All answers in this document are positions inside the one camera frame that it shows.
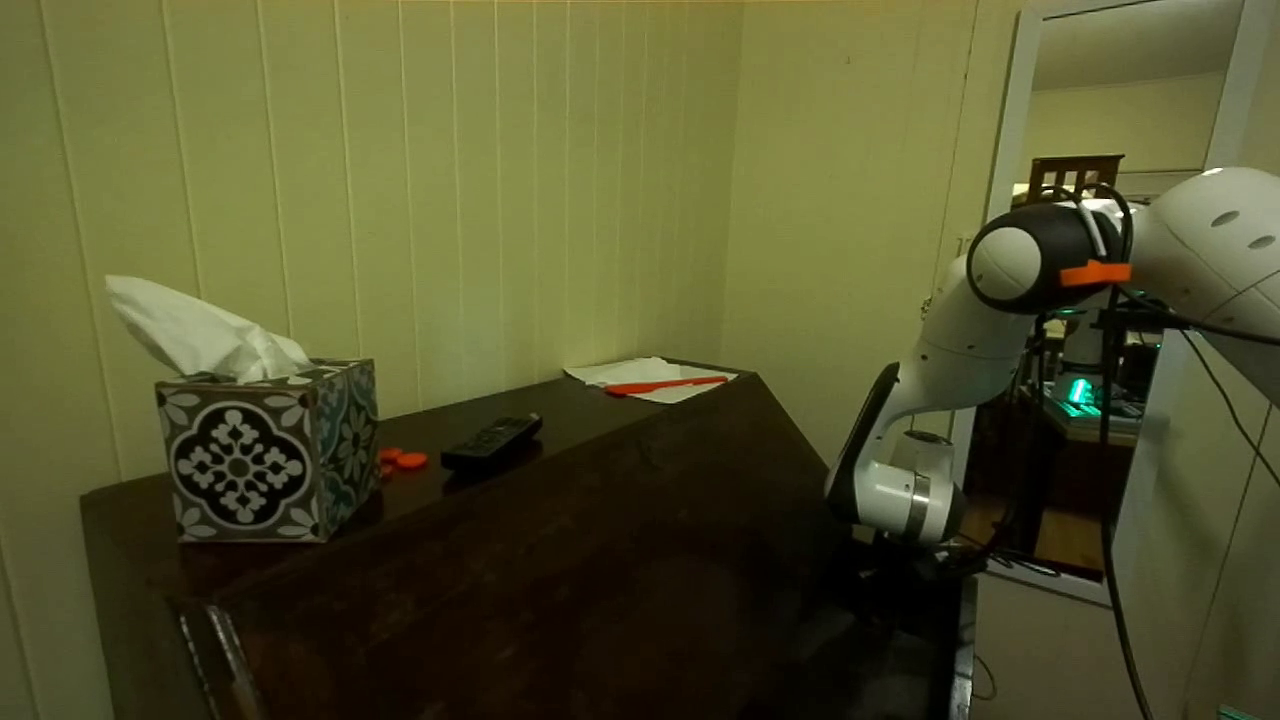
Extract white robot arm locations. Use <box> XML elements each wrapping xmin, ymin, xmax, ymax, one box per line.
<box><xmin>827</xmin><ymin>168</ymin><xmax>1280</xmax><ymax>545</ymax></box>

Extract white paper sheets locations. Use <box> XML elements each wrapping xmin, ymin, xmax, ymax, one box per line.
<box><xmin>567</xmin><ymin>357</ymin><xmax>730</xmax><ymax>403</ymax></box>

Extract black remote control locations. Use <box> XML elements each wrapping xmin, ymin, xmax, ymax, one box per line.
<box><xmin>441</xmin><ymin>416</ymin><xmax>545</xmax><ymax>468</ymax></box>

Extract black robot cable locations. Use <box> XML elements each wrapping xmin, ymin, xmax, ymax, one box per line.
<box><xmin>1093</xmin><ymin>291</ymin><xmax>1161</xmax><ymax>720</ymax></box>

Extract patterned tissue box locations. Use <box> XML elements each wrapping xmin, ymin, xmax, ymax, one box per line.
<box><xmin>102</xmin><ymin>277</ymin><xmax>375</xmax><ymax>545</ymax></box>

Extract red handled pliers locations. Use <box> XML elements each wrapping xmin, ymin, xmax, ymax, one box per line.
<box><xmin>380</xmin><ymin>446</ymin><xmax>431</xmax><ymax>478</ymax></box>

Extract dark wooden secretary desk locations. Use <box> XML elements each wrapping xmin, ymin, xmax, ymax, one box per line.
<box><xmin>80</xmin><ymin>377</ymin><xmax>839</xmax><ymax>720</ymax></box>

